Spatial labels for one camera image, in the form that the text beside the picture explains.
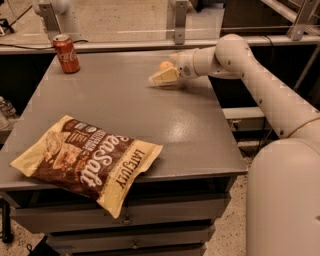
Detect red coca-cola can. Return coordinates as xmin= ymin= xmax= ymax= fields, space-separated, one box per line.
xmin=53 ymin=34 xmax=80 ymax=74

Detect black stand leg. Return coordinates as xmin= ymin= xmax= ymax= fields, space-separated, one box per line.
xmin=0 ymin=198 xmax=14 ymax=243

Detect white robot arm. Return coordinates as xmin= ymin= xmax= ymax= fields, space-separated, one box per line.
xmin=149 ymin=34 xmax=320 ymax=256

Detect brown sea salt chip bag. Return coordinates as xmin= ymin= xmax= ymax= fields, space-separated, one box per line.
xmin=10 ymin=116 xmax=162 ymax=218

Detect plastic water bottle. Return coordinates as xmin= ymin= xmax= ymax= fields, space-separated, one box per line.
xmin=0 ymin=96 xmax=16 ymax=118

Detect orange fruit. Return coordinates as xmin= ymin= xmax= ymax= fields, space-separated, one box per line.
xmin=158 ymin=61 xmax=173 ymax=71

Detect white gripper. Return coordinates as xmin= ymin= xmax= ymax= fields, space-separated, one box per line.
xmin=148 ymin=49 xmax=198 ymax=86

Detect grey drawer cabinet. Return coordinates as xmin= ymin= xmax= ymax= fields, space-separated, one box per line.
xmin=0 ymin=51 xmax=246 ymax=256

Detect metal railing bar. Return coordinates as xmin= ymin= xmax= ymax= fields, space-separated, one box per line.
xmin=0 ymin=0 xmax=320 ymax=56

